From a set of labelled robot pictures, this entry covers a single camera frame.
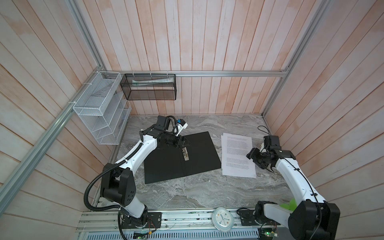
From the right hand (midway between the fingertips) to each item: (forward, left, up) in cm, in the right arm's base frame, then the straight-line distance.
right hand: (249, 156), depth 84 cm
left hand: (+2, +37, +8) cm, 37 cm away
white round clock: (-31, +18, -8) cm, 37 cm away
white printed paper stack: (+2, +6, -12) cm, 13 cm away
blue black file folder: (-1, +50, -8) cm, 50 cm away
